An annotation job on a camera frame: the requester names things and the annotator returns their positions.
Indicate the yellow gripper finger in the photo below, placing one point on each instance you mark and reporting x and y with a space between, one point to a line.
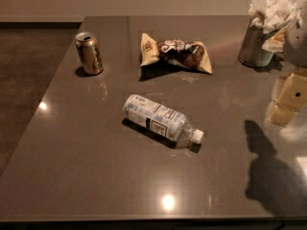
289 96

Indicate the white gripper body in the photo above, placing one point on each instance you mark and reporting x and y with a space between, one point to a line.
296 47

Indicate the clear plastic water bottle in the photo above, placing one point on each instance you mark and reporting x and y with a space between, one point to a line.
160 119

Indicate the brown chip bag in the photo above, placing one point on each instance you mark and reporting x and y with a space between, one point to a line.
186 54

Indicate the crumpled white paper napkins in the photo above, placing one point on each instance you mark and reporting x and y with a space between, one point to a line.
272 17

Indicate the metal cylindrical container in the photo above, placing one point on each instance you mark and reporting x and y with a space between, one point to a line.
251 53

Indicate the gold soda can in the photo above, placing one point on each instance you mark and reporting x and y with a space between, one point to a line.
89 53

